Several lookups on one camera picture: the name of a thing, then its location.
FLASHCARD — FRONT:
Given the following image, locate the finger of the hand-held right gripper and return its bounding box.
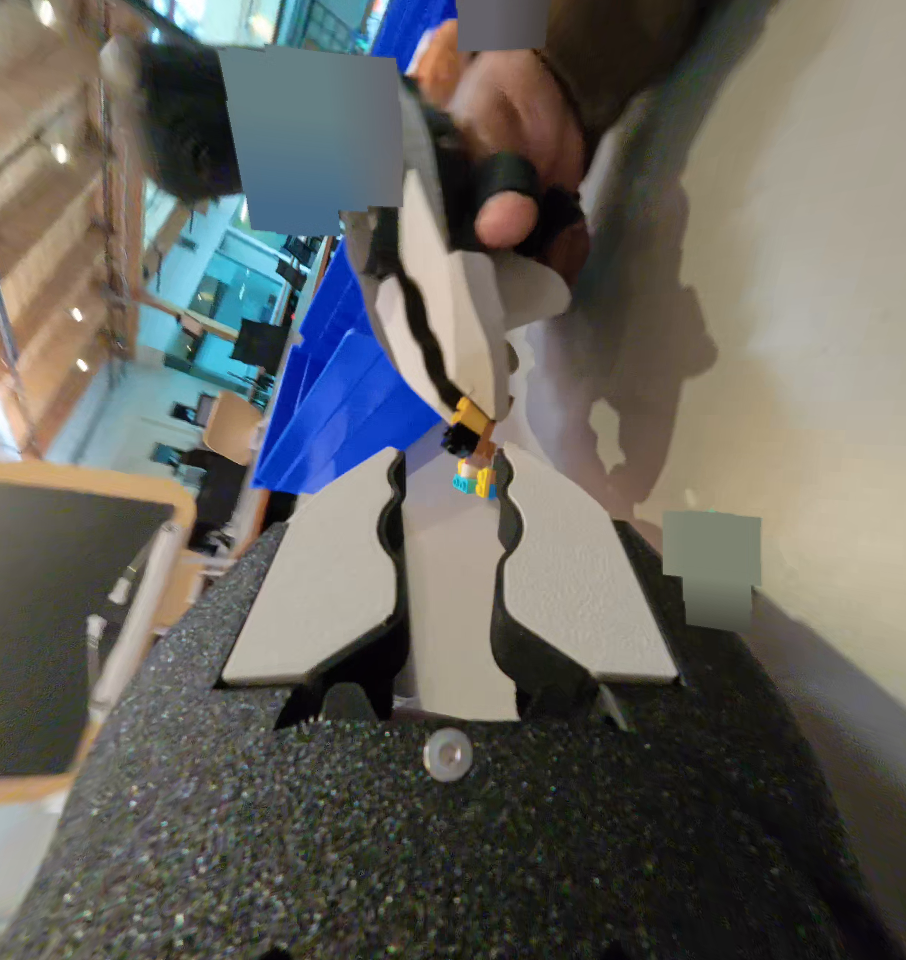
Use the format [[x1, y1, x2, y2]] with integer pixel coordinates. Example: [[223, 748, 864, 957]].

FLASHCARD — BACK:
[[396, 180, 515, 423], [364, 276, 469, 425]]

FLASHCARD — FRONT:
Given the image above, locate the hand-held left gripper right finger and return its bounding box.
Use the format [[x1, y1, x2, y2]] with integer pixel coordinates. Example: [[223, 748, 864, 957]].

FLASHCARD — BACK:
[[490, 442, 680, 687]]

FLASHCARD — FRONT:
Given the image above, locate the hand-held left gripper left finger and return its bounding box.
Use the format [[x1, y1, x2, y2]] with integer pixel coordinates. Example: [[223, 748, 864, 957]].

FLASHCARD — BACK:
[[220, 446, 409, 687]]

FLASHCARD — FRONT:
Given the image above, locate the yellow and brown brick assembly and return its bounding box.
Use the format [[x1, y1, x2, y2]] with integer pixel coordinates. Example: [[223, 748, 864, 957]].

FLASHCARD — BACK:
[[443, 396, 499, 460]]

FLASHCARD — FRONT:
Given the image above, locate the person's right forearm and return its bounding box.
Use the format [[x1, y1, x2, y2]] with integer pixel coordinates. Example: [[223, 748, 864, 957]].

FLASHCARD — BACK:
[[546, 0, 776, 151]]

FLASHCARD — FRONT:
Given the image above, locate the grey desk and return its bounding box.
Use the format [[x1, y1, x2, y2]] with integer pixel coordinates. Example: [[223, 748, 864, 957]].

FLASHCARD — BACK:
[[396, 0, 906, 924]]

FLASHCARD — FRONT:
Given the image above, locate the person's right hand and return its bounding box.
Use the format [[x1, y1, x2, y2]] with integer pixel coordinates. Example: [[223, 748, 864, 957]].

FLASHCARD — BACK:
[[449, 48, 592, 290]]

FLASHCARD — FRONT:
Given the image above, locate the blue storage bin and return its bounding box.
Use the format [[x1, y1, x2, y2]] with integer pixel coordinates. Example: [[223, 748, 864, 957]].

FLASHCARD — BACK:
[[252, 330, 461, 496], [295, 240, 394, 361], [370, 0, 461, 76]]

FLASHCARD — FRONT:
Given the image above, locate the black monitor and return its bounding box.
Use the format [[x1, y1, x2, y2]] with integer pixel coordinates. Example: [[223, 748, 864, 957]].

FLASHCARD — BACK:
[[231, 318, 292, 376]]

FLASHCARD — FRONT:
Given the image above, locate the multicoloured brick model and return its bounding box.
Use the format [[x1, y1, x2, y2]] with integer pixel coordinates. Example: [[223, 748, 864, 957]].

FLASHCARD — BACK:
[[453, 456, 499, 500]]

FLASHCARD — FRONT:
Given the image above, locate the plain wooden chair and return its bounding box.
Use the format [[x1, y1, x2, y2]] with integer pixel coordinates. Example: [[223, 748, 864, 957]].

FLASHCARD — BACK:
[[201, 390, 266, 466]]

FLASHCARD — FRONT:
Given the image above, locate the white metal bracket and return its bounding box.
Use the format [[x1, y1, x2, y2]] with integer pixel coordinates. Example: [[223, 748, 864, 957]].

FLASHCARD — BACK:
[[85, 521, 184, 721]]

